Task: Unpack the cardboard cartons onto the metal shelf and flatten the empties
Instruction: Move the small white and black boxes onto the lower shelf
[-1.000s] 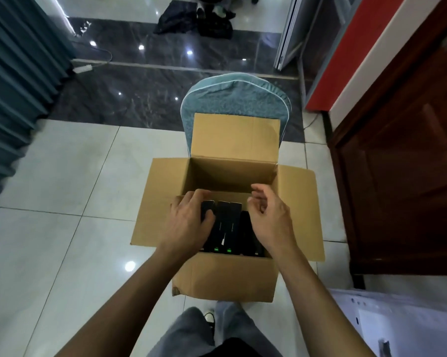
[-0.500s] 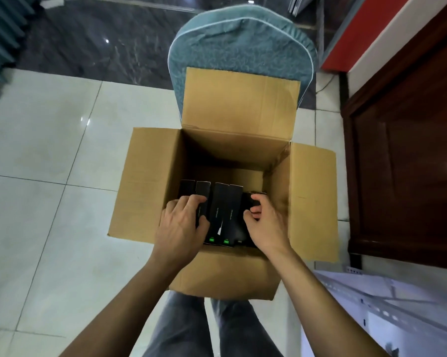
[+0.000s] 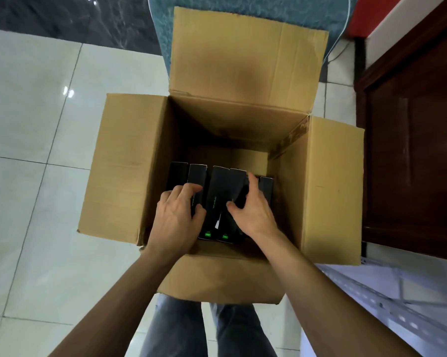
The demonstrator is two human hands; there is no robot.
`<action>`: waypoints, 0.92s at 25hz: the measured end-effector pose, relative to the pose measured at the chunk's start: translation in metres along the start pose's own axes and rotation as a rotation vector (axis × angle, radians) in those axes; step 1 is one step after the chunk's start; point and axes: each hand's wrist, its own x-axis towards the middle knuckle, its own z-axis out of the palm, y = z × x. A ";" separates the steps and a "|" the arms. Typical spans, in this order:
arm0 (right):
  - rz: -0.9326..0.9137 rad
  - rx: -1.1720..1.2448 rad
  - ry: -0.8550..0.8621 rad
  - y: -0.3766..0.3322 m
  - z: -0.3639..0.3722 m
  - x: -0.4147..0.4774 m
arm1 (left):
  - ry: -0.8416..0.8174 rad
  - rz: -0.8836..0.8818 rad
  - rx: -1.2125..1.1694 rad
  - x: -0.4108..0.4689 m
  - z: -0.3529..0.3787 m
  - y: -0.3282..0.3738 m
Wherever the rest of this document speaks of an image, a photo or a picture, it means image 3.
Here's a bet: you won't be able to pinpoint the person's left hand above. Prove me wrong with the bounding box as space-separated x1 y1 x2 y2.
145 183 208 260

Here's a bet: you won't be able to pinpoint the person's right hand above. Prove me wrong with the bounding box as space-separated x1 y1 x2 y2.
225 172 281 244

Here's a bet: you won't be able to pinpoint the row of slim black boxes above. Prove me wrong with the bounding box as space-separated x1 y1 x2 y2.
166 161 275 244

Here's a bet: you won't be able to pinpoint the small printed brown carton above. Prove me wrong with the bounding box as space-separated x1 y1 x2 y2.
78 6 366 305

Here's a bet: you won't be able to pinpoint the white metal shelving rack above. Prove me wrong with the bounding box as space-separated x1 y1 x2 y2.
301 260 447 357

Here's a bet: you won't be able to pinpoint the person's left forearm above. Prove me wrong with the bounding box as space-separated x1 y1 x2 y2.
51 249 186 357

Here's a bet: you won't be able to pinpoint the person's right forearm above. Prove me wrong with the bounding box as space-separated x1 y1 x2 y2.
257 230 421 357

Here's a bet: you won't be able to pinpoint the person's grey trouser legs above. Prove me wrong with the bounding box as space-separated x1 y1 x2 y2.
140 294 278 357

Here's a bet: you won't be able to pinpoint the dark wooden door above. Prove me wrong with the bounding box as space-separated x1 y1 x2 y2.
355 0 447 262

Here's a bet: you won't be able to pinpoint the teal fabric chair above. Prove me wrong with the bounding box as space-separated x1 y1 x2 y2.
148 0 358 75

